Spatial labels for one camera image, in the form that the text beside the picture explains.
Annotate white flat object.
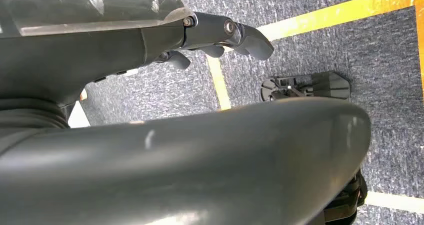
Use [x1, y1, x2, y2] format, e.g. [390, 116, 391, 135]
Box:
[67, 88, 91, 129]

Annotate yellow floor tape strip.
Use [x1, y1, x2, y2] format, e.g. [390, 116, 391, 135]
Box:
[256, 0, 424, 100]
[206, 55, 233, 111]

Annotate grey robot leg shell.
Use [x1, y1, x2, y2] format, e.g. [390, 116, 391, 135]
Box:
[0, 96, 372, 225]

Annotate black robot foot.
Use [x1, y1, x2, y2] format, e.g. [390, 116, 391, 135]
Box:
[260, 71, 352, 102]

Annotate pale floor tape strip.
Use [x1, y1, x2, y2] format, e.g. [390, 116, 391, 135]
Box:
[364, 190, 424, 215]

